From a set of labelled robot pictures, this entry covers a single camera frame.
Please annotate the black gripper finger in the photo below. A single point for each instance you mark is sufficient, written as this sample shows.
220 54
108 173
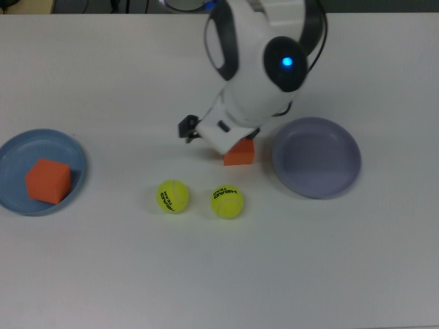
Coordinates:
188 128
253 134

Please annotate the blue plate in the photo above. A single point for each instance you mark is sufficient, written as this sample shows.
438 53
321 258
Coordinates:
13 161

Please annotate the orange foam cube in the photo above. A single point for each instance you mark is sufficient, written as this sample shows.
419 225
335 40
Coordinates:
48 181
240 157

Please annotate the purple plate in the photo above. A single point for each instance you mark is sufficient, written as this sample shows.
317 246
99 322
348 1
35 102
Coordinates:
319 161

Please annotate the yellow tennis ball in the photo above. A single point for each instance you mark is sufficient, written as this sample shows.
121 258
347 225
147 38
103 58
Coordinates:
172 196
226 202

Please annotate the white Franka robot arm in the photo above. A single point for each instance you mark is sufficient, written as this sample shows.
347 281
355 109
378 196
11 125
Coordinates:
250 68

